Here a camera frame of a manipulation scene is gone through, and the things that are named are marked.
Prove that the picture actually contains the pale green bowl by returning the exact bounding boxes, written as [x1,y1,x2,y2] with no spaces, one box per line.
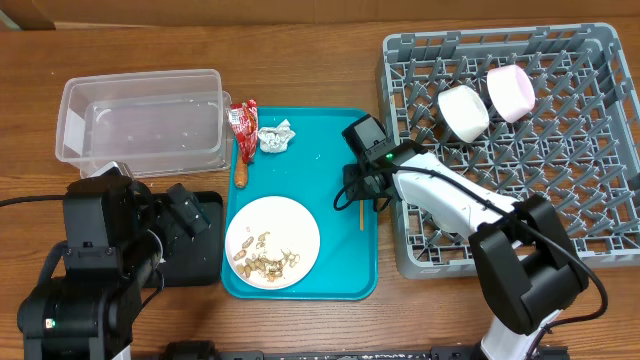
[438,85,489,143]

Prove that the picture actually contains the white paper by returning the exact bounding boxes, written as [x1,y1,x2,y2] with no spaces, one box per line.
[258,119,296,154]

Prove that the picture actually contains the clear plastic bin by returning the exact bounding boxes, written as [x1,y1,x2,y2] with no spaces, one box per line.
[55,69,234,178]

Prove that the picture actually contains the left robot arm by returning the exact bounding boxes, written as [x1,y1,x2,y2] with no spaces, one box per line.
[17,174,219,359]

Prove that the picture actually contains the red snack wrapper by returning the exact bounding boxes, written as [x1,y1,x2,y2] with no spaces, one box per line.
[229,99,259,164]

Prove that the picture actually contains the orange carrot piece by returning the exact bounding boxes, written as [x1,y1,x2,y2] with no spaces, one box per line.
[234,154,249,189]

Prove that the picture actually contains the black tray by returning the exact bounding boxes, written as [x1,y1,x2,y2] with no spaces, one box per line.
[151,191,224,287]

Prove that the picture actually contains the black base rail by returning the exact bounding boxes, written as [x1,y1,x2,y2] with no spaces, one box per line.
[159,339,571,360]

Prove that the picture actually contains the white plate with scraps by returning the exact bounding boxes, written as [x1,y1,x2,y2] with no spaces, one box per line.
[225,196,320,290]

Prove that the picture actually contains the teal serving tray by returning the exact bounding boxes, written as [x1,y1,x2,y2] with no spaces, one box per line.
[221,107,378,301]

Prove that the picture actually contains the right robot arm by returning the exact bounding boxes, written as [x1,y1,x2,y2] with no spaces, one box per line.
[338,115,589,359]

